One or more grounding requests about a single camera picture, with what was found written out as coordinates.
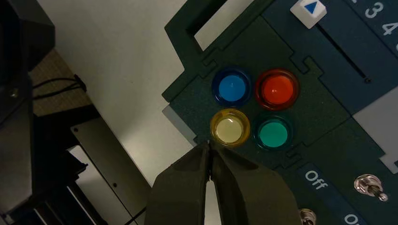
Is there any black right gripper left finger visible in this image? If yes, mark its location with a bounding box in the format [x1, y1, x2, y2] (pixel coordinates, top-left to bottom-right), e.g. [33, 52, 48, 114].
[144, 141, 211, 225]

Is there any blue round push button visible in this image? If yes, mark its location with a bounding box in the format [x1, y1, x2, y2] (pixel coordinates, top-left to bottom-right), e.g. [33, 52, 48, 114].
[212, 67, 253, 108]

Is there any red round push button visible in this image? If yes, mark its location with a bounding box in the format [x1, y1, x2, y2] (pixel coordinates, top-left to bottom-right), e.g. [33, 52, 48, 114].
[254, 68, 300, 112]

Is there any yellow round push button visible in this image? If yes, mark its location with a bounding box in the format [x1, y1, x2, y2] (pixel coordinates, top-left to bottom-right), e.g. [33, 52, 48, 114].
[210, 108, 251, 148]

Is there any green round push button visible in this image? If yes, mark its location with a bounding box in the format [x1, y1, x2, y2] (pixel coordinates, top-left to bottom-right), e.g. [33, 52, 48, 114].
[252, 115, 293, 151]

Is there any thin black cable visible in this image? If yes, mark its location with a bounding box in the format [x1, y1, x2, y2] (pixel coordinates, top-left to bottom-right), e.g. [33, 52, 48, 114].
[32, 83, 88, 101]
[32, 74, 84, 90]

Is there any metal toggle switch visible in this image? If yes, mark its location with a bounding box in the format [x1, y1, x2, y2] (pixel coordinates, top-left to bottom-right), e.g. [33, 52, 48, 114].
[298, 209, 317, 225]
[353, 173, 389, 203]

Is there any grey metal plate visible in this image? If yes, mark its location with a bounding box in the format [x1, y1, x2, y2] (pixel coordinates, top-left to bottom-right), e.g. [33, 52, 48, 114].
[69, 117, 152, 218]

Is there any dark green-blue control board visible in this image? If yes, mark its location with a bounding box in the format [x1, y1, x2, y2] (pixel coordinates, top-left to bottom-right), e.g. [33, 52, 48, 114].
[161, 0, 398, 225]

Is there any white slider knob blue triangle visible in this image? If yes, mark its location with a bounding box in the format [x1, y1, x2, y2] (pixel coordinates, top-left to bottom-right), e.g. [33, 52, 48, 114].
[290, 0, 328, 30]

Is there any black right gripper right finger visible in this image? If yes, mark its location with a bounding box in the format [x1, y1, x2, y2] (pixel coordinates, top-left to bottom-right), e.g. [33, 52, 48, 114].
[210, 142, 303, 225]

